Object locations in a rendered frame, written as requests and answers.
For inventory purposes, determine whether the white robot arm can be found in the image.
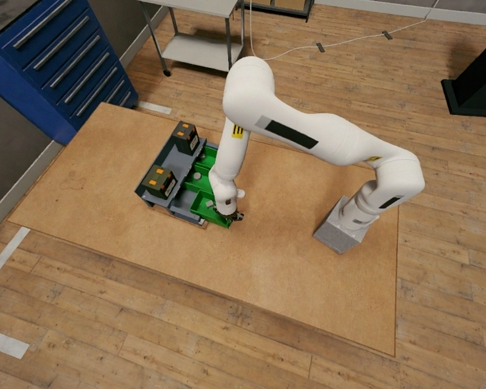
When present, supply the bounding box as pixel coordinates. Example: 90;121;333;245
209;57;425;230

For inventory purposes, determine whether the green bin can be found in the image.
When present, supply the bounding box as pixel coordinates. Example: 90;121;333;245
181;164;214;194
194;146;218;170
189;190;231;228

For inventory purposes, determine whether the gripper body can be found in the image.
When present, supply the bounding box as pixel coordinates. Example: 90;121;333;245
218;207;239;217

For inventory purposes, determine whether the grey shelf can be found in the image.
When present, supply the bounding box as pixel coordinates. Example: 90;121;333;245
134;135;219;226

